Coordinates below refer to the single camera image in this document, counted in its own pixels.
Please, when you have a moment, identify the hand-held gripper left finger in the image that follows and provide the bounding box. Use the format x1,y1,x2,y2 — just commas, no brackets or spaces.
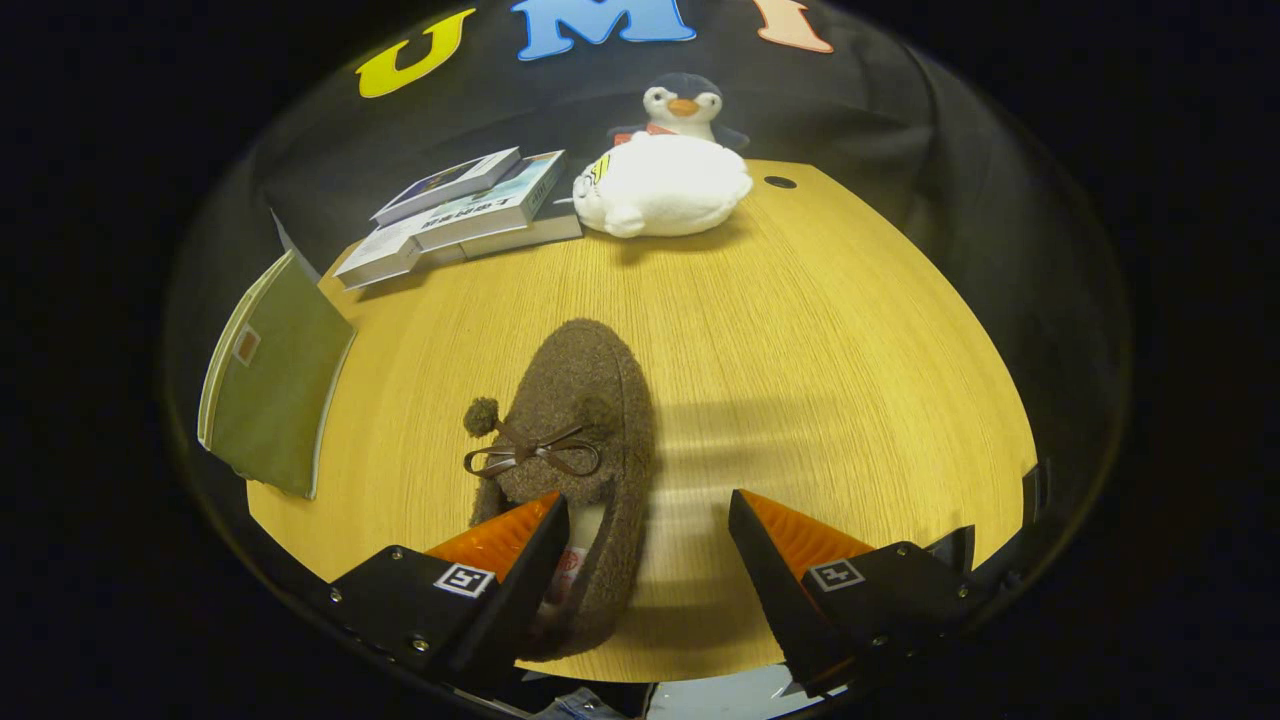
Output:
330,490,571,693

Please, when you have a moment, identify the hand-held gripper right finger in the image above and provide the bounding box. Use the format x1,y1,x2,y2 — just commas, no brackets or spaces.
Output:
728,488,986,699

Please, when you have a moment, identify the brown fuzzy shoe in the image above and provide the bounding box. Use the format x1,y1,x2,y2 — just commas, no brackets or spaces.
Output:
463,318,657,662

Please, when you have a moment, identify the green fabric storage box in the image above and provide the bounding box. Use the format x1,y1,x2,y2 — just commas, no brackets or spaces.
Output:
197,248,358,501

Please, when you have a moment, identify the black cover book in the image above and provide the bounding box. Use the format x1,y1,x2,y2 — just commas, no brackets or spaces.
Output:
460,200,584,262

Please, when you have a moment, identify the white cover book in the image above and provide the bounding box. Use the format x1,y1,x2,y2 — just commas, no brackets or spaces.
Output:
333,225,467,292

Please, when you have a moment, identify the light blue cover book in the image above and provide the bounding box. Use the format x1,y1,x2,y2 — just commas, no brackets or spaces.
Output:
412,150,568,253

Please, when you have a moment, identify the small dark blue cover book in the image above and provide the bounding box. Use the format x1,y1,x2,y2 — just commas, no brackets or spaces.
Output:
370,147,523,228

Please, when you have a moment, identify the white round plush toy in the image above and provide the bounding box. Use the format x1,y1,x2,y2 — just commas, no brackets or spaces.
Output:
572,132,754,239

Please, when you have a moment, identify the penguin plush toy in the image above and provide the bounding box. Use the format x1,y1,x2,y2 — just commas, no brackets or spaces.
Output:
607,72,751,151

